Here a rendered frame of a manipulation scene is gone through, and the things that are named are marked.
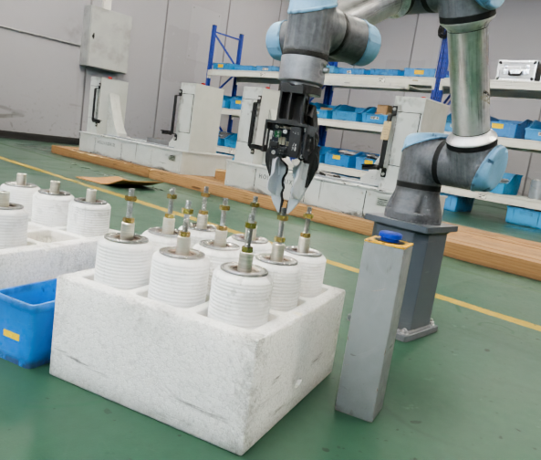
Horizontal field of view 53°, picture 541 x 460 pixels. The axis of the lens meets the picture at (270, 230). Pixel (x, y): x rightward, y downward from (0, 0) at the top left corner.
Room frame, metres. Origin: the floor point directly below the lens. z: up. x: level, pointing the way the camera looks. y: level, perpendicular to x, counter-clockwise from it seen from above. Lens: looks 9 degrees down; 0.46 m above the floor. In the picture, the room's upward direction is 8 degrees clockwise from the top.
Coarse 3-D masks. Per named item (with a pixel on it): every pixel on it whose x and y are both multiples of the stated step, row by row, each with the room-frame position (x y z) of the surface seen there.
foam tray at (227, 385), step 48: (96, 288) 0.86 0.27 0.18; (144, 288) 0.89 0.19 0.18; (336, 288) 1.08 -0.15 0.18; (96, 336) 0.85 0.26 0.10; (144, 336) 0.81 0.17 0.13; (192, 336) 0.77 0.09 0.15; (240, 336) 0.74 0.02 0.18; (288, 336) 0.83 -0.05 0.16; (336, 336) 1.07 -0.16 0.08; (96, 384) 0.85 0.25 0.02; (144, 384) 0.81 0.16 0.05; (192, 384) 0.77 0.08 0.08; (240, 384) 0.74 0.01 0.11; (288, 384) 0.86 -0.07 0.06; (192, 432) 0.76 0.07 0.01; (240, 432) 0.73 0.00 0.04
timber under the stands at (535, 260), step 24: (120, 168) 4.74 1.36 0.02; (144, 168) 4.51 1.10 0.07; (216, 192) 3.92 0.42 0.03; (240, 192) 3.76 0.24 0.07; (336, 216) 3.22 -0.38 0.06; (456, 240) 2.84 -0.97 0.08; (480, 240) 2.98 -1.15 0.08; (504, 240) 3.13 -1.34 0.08; (528, 240) 3.32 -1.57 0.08; (480, 264) 2.64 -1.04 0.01; (504, 264) 2.57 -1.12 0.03; (528, 264) 2.50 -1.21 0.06
